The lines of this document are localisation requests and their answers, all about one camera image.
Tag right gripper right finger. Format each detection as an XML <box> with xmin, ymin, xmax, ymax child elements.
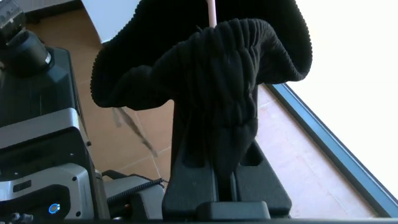
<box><xmin>234</xmin><ymin>139</ymin><xmax>293</xmax><ymax>219</ymax></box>

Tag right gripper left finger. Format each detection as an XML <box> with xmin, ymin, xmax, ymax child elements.
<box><xmin>161</xmin><ymin>102</ymin><xmax>219</xmax><ymax>219</ymax></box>

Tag black shorts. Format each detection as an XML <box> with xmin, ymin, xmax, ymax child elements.
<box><xmin>90</xmin><ymin>0</ymin><xmax>313</xmax><ymax>200</ymax></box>

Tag pink clothes hanger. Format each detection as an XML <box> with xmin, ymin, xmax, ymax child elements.
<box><xmin>206</xmin><ymin>0</ymin><xmax>218</xmax><ymax>29</ymax></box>

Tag window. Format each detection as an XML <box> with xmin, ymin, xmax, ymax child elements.
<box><xmin>266</xmin><ymin>0</ymin><xmax>398</xmax><ymax>218</ymax></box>

